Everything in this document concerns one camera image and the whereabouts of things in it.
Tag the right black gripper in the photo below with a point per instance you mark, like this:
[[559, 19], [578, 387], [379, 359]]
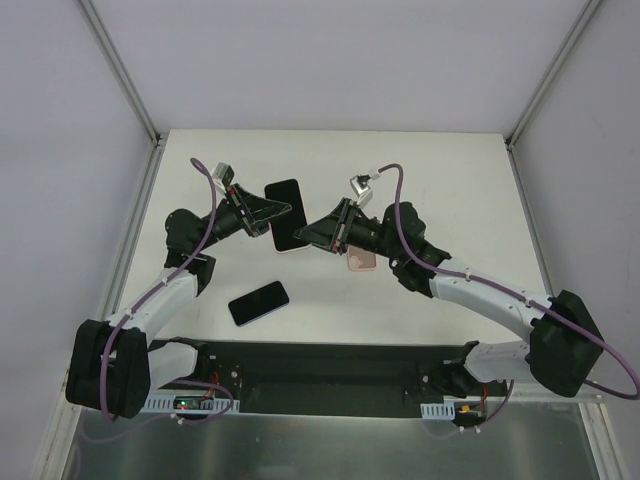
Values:
[[341, 226]]

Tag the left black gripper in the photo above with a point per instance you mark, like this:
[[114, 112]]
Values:
[[245, 211]]

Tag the pink phone case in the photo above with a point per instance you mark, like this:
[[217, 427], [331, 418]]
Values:
[[360, 260]]

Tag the blue smartphone black screen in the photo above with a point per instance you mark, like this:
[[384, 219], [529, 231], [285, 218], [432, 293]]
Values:
[[258, 303]]

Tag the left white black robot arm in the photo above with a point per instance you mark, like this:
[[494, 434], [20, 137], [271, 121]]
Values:
[[113, 366]]

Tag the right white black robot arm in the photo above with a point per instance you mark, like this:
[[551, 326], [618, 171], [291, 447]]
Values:
[[556, 342]]

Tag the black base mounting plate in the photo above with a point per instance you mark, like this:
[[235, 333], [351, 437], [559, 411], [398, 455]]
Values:
[[381, 381]]

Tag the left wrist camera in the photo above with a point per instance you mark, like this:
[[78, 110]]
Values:
[[222, 175]]

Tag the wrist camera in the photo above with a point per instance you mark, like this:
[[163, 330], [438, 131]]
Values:
[[363, 192], [222, 175]]

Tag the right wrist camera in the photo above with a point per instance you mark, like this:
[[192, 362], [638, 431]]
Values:
[[363, 192]]

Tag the right white cable duct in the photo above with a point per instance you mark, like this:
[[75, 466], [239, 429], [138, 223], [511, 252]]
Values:
[[443, 411]]

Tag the white cable duct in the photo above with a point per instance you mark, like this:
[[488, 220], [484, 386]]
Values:
[[197, 405], [443, 411]]

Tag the right aluminium frame post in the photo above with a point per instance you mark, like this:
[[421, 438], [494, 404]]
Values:
[[559, 60]]

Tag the aluminium frame post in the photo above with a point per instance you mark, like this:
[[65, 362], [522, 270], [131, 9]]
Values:
[[559, 60], [119, 70]]

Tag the left white cable duct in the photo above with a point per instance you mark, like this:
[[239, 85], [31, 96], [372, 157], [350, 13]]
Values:
[[197, 405]]

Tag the left aluminium frame post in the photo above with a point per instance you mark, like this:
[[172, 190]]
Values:
[[119, 70]]

